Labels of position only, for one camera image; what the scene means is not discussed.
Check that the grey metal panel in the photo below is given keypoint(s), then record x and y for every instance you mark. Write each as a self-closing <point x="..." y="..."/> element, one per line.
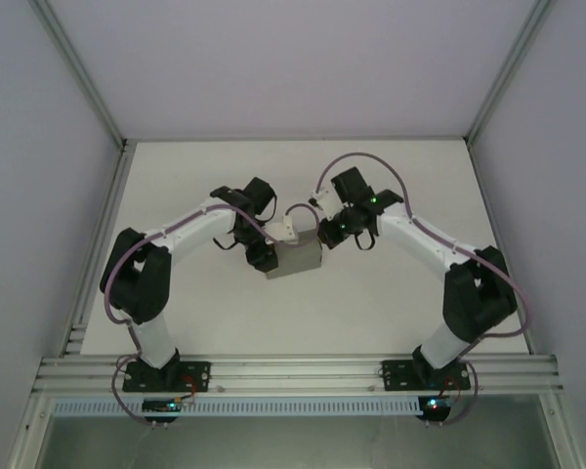
<point x="293" y="444"/>

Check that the aluminium table side rail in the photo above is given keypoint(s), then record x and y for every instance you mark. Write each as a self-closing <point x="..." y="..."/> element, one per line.
<point x="93" y="264"/>
<point x="490" y="210"/>

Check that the aluminium frame leg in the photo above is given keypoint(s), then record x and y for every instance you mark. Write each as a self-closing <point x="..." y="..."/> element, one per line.
<point x="27" y="435"/>
<point x="561" y="435"/>

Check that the aluminium frame post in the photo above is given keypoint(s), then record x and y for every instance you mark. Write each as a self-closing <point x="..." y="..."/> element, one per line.
<point x="78" y="73"/>
<point x="510" y="73"/>

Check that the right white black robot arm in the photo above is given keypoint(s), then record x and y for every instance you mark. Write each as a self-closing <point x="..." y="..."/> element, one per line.
<point x="444" y="342"/>

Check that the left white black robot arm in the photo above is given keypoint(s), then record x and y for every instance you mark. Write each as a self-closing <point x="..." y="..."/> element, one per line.
<point x="154" y="337"/>

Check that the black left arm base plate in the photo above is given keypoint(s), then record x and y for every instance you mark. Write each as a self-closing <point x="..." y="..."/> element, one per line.
<point x="197" y="376"/>

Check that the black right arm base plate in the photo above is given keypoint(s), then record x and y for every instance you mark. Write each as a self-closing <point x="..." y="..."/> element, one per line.
<point x="395" y="376"/>

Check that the grey cloth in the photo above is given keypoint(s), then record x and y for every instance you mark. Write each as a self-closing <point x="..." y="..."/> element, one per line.
<point x="298" y="259"/>

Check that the aluminium mounting rail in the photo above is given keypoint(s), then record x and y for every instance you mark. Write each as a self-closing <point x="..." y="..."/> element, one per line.
<point x="293" y="373"/>

